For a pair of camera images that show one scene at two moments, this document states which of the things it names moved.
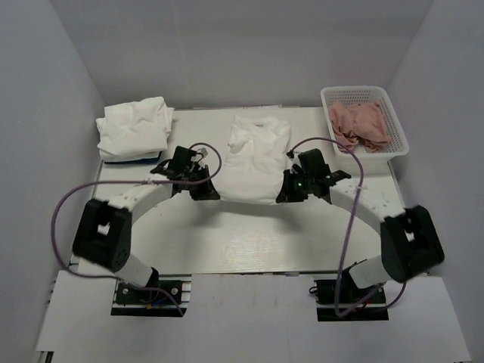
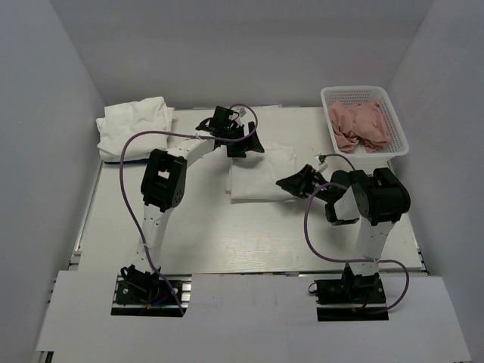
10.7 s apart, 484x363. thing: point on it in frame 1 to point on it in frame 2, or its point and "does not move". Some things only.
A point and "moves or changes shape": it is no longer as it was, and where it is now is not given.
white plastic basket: [363, 117] does not move
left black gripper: [206, 192] to [252, 144]
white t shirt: [134, 131] does not move
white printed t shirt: [255, 157] moves or changes shape
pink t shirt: [360, 124] does not move
